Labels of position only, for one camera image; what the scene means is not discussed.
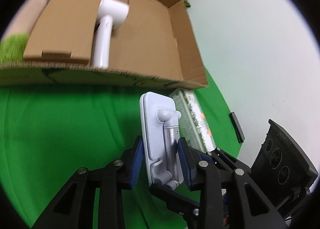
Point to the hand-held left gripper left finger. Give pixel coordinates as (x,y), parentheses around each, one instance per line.
(136,166)

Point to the small black flat device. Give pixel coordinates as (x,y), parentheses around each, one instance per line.
(237,127)

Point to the pastel plush toy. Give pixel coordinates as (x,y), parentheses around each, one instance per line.
(25,11)

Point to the green tablecloth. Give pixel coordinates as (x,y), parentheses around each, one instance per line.
(62,124)

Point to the white handheld fan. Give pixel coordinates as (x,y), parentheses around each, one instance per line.
(110,11)

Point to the green and white medicine box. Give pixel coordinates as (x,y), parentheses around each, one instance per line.
(192,114)

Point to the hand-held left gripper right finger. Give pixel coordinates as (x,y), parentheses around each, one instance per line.
(183,166)

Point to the white folding phone stand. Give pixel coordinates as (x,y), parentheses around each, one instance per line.
(155,119)

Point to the large cardboard box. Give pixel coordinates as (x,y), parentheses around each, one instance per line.
(150,44)

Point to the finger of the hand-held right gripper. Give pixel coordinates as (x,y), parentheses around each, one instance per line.
(225,157)
(172,197)

